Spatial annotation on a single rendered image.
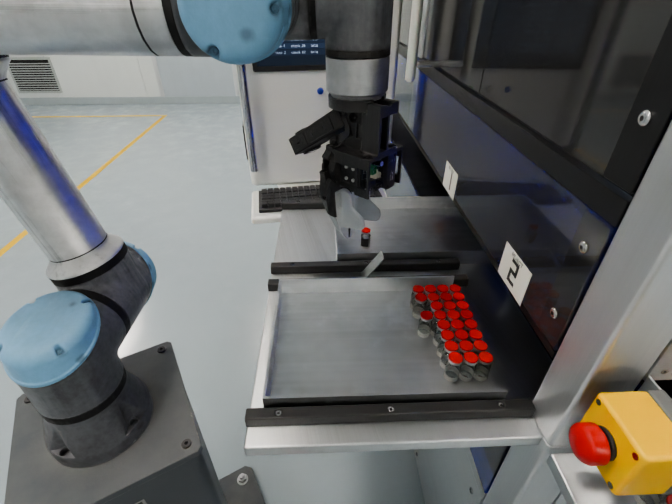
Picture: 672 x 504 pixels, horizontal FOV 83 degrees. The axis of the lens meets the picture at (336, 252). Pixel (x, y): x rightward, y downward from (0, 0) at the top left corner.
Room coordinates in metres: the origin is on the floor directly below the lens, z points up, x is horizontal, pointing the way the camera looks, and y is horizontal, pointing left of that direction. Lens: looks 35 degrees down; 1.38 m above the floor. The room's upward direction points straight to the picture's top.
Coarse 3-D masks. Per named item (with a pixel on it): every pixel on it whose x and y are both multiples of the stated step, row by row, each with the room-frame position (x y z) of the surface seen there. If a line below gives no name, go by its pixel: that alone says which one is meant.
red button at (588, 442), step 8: (576, 424) 0.22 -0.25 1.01; (584, 424) 0.22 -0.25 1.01; (592, 424) 0.22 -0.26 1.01; (576, 432) 0.21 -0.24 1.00; (584, 432) 0.21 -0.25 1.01; (592, 432) 0.21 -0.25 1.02; (600, 432) 0.21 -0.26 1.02; (576, 440) 0.21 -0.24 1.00; (584, 440) 0.20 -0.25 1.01; (592, 440) 0.20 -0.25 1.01; (600, 440) 0.20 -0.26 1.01; (576, 448) 0.20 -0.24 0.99; (584, 448) 0.20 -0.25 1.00; (592, 448) 0.20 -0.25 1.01; (600, 448) 0.19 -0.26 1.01; (608, 448) 0.19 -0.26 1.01; (576, 456) 0.20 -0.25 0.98; (584, 456) 0.19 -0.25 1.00; (592, 456) 0.19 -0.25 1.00; (600, 456) 0.19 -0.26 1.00; (608, 456) 0.19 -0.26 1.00; (592, 464) 0.19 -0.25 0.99; (600, 464) 0.19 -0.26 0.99
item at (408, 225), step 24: (384, 216) 0.88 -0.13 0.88; (408, 216) 0.88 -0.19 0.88; (432, 216) 0.88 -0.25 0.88; (456, 216) 0.88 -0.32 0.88; (336, 240) 0.71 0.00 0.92; (360, 240) 0.76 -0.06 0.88; (384, 240) 0.76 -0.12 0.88; (408, 240) 0.76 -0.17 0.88; (432, 240) 0.76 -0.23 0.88; (456, 240) 0.76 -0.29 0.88
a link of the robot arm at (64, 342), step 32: (32, 320) 0.36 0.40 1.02; (64, 320) 0.36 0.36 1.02; (96, 320) 0.37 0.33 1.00; (128, 320) 0.43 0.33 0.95; (0, 352) 0.32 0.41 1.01; (32, 352) 0.31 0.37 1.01; (64, 352) 0.32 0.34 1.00; (96, 352) 0.35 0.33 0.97; (32, 384) 0.30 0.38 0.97; (64, 384) 0.31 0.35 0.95; (96, 384) 0.33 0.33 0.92; (64, 416) 0.30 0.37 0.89
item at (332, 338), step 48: (288, 288) 0.57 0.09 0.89; (336, 288) 0.57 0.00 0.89; (384, 288) 0.58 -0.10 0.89; (288, 336) 0.46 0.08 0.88; (336, 336) 0.46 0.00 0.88; (384, 336) 0.46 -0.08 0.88; (432, 336) 0.46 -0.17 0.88; (288, 384) 0.36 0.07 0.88; (336, 384) 0.36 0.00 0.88; (384, 384) 0.36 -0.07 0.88; (432, 384) 0.36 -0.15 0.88; (480, 384) 0.36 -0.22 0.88
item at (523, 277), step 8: (512, 248) 0.48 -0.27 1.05; (504, 256) 0.49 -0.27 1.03; (512, 256) 0.47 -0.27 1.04; (504, 264) 0.49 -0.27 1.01; (512, 264) 0.47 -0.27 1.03; (520, 264) 0.45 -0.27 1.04; (504, 272) 0.48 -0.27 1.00; (520, 272) 0.44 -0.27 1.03; (528, 272) 0.42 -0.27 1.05; (504, 280) 0.47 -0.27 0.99; (512, 280) 0.45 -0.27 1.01; (520, 280) 0.43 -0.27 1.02; (528, 280) 0.42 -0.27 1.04; (512, 288) 0.45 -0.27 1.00; (520, 288) 0.43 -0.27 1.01; (520, 296) 0.42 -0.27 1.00; (520, 304) 0.42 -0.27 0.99
